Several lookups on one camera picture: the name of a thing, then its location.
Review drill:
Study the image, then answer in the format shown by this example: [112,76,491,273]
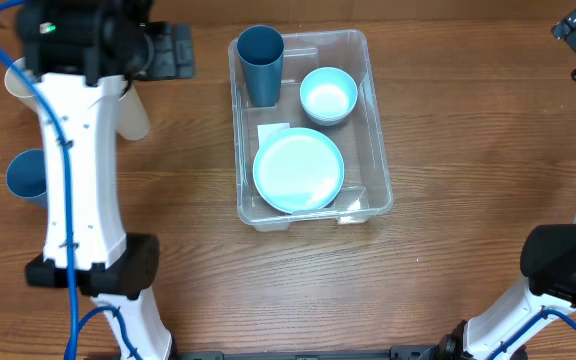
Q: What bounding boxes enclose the cream cup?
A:
[4,58,38,113]
[117,85,151,141]

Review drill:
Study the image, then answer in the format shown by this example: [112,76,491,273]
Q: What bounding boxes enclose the blue cup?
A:
[236,25,284,107]
[6,149,48,208]

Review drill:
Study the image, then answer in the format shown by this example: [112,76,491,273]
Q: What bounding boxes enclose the light blue bowl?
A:
[299,67,359,126]

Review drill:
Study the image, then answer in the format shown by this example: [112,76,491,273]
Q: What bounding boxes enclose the light blue plate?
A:
[252,127,345,214]

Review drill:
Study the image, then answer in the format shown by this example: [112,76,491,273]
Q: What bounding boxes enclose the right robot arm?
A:
[422,215,576,359]

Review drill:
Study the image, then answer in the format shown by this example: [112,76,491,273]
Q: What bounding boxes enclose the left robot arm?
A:
[16,1,179,359]

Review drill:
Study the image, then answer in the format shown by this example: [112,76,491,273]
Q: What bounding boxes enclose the white label in bin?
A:
[257,123,290,147]

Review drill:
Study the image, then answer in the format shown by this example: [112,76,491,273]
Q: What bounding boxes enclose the clear plastic storage bin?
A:
[228,29,393,232]

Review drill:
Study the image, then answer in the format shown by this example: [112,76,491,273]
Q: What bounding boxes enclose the right blue cable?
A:
[485,307,576,360]

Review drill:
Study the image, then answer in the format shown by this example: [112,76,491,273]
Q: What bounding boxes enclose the blue cable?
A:
[0,0,144,360]
[485,307,576,360]

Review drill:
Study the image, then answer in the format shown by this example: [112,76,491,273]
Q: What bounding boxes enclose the left blue cable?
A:
[0,0,144,360]

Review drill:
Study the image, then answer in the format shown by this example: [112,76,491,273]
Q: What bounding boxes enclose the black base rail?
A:
[85,343,442,360]

